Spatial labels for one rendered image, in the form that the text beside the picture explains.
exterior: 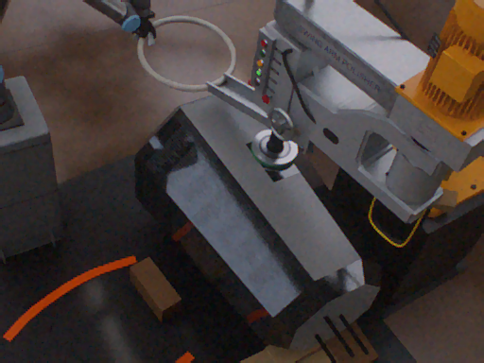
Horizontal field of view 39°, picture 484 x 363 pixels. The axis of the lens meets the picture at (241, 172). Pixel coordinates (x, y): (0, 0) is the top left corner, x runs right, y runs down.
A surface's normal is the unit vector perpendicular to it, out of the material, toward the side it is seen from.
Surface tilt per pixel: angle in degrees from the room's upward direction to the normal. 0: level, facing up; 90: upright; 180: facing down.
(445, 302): 0
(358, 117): 90
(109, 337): 0
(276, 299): 45
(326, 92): 4
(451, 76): 90
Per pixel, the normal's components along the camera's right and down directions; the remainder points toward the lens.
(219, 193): -0.50, -0.20
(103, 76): 0.12, -0.63
